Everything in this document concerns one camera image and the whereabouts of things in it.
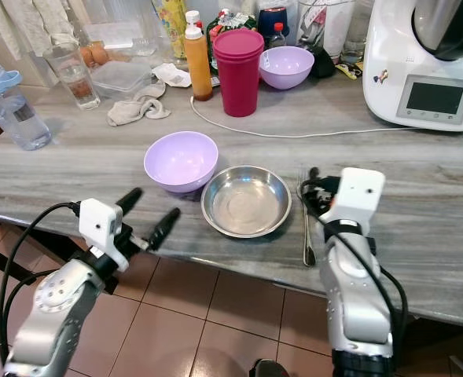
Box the stainless steel fork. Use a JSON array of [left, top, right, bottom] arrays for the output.
[[296, 167, 318, 268]]

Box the empty lilac plastic bowl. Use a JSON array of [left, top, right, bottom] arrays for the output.
[[144, 130, 220, 194]]

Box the stainless steel plate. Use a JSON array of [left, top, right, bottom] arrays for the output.
[[200, 165, 293, 240]]

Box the crumpled grey cloth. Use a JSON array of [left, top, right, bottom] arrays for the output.
[[107, 82, 173, 127]]

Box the magenta plastic cup stack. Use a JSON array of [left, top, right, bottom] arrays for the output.
[[212, 28, 266, 118]]

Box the clear lidded plastic container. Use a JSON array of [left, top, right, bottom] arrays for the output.
[[88, 60, 154, 100]]

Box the crumpled white tissue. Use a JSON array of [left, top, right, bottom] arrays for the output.
[[151, 62, 192, 89]]

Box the clear drinking glass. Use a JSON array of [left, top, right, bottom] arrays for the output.
[[42, 42, 103, 111]]

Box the clear bottle with blue lid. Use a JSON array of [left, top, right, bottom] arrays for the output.
[[0, 63, 53, 152]]

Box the small red capped bottle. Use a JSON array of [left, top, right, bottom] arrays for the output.
[[269, 22, 287, 49]]

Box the brown egg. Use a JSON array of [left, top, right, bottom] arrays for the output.
[[79, 42, 115, 68]]

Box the orange sauce squeeze bottle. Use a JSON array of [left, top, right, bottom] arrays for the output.
[[182, 25, 215, 102]]

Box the tall clear glass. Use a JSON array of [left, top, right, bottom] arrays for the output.
[[340, 0, 375, 65]]

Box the white kitchen cooking machine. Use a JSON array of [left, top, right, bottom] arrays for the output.
[[362, 0, 463, 133]]

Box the large clear plastic box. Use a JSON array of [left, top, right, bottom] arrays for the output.
[[80, 20, 153, 62]]

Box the dark blue jar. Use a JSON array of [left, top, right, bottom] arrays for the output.
[[256, 3, 290, 43]]

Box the black robot foot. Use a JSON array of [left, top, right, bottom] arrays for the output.
[[250, 358, 292, 377]]

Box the green snack package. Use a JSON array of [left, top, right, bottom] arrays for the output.
[[204, 9, 252, 57]]

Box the yellow food package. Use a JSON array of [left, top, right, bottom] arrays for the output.
[[154, 0, 189, 60]]

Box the hanging patterned towel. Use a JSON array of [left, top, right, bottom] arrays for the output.
[[0, 0, 73, 57]]

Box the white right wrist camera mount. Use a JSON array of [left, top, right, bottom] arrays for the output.
[[323, 167, 387, 229]]

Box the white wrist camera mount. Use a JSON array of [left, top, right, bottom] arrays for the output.
[[323, 167, 387, 229], [77, 198, 124, 273]]

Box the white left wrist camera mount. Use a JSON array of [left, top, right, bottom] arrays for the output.
[[77, 198, 124, 273]]

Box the white power cable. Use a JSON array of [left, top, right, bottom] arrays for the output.
[[189, 96, 414, 139]]

